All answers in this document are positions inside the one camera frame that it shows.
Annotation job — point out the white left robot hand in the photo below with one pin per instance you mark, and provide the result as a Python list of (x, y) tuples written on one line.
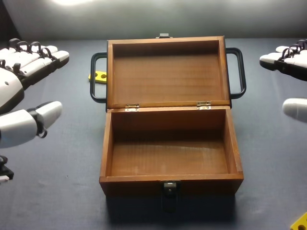
[(9, 83)]

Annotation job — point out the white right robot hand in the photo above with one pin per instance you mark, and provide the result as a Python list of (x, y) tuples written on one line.
[(295, 60)]

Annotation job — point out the yellow block with holes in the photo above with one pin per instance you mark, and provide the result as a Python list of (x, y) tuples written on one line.
[(99, 76), (301, 222)]

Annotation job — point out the grey table cloth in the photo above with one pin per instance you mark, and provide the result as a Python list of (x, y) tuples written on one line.
[(48, 191)]

